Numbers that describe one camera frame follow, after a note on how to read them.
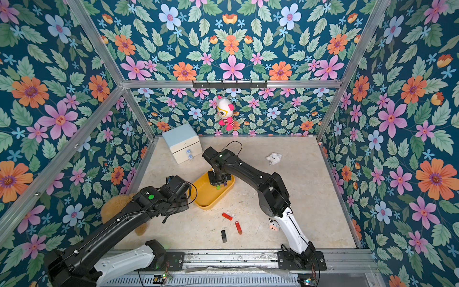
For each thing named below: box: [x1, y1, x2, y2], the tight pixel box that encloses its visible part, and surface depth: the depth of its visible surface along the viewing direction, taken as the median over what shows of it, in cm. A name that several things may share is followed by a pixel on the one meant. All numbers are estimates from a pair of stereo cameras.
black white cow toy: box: [268, 217, 281, 232], surface depth 84 cm
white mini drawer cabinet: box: [161, 122, 203, 164], surface depth 103 cm
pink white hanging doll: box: [216, 95, 235, 131], surface depth 100 cm
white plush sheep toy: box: [265, 153, 283, 167], surface depth 107 cm
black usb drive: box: [221, 229, 228, 243], surface depth 82 cm
